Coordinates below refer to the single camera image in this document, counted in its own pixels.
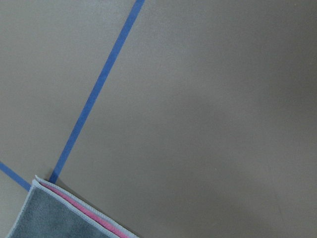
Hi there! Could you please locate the pink and grey towel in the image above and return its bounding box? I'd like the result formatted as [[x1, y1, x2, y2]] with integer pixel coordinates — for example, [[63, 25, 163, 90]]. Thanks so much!
[[7, 177, 136, 238]]

